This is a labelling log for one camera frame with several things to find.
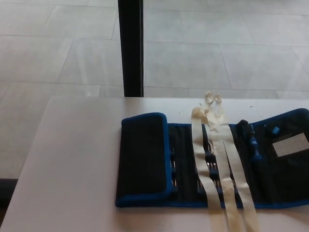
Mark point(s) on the small blue bit adapter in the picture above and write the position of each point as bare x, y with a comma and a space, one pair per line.
274, 130

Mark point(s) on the white label card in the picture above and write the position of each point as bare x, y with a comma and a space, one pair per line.
289, 146

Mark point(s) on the blue-collared screwdriver bit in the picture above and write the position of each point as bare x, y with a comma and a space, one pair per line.
174, 186

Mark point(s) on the wide beige tape strip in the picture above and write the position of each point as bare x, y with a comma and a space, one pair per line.
200, 145

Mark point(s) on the black blue-trimmed toolkit pouch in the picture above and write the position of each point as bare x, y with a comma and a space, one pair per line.
142, 154

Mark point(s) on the black vertical pillar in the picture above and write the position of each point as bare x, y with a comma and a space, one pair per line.
131, 48

